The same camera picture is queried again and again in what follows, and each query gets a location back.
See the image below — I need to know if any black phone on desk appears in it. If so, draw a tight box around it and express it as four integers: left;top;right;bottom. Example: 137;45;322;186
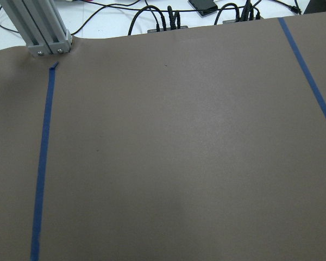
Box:
188;0;218;17

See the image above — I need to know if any grey aluminium post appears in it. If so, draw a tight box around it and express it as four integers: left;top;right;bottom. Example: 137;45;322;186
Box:
0;0;73;57

